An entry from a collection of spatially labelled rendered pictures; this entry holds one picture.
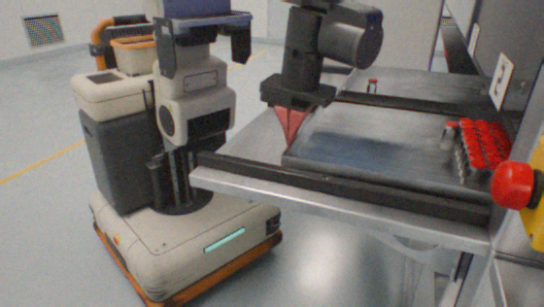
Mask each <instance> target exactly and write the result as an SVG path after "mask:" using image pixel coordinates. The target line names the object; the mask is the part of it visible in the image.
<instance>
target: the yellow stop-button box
mask: <svg viewBox="0 0 544 307"><path fill-rule="evenodd" d="M528 165H529V166H530V167H531V169H532V173H533V183H532V184H533V188H532V192H531V195H530V196H529V199H528V202H527V204H526V207H525V208H524V209H523V210H521V211H519V214H520V216H521V219H522V222H523V224H524V226H525V229H526V232H527V239H528V241H529V243H530V245H531V247H532V248H533V249H534V250H535V251H537V252H540V253H544V135H543V136H541V137H540V138H539V140H537V142H536V144H535V149H534V151H533V154H532V156H531V159H530V162H529V164H528Z"/></svg>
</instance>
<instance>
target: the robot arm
mask: <svg viewBox="0 0 544 307"><path fill-rule="evenodd" d="M280 1H282V2H286V3H290V4H293V5H297V6H291V8H289V19H288V26H287V34H286V40H285V48H284V56H283V63H282V70H281V73H273V74H271V75H270V76H268V77H267V78H266V79H264V81H262V82H261V83H260V85H259V92H260V101H263V102H266V103H270V104H273V105H274V111H275V113H276V115H277V117H278V120H279V122H280V124H281V126H282V128H283V130H284V133H285V138H286V143H287V145H289V144H290V142H291V141H292V140H293V139H294V138H295V137H296V135H297V134H298V132H299V129H300V127H301V125H302V123H303V122H304V120H306V117H307V115H308V114H309V112H310V111H311V109H312V108H313V106H314V105H315V104H317V105H321V106H322V108H326V107H327V106H328V105H330V104H331V103H332V100H333V98H335V96H336V92H337V86H334V85H326V84H322V83H320V79H321V73H322V69H323V60H324V58H328V59H331V60H334V61H337V62H339V63H342V64H345V65H348V66H350V67H353V68H356V69H359V70H367V69H368V68H369V67H370V66H371V65H372V64H373V62H374V61H375V59H376V58H377V56H378V54H379V52H380V49H381V46H382V45H383V40H384V29H383V26H382V23H383V19H384V15H383V12H382V11H381V10H380V9H377V8H375V7H374V6H372V7H371V6H368V5H365V4H362V3H359V2H357V1H354V0H280Z"/></svg>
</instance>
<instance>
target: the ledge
mask: <svg viewBox="0 0 544 307"><path fill-rule="evenodd" d="M489 275H490V279H491V284H492V289H493V298H494V303H495V307H544V270H541V269H537V268H533V267H530V266H526V265H521V264H518V263H514V262H510V261H506V260H502V259H498V258H494V259H493V262H492V264H491V267H490V269H489Z"/></svg>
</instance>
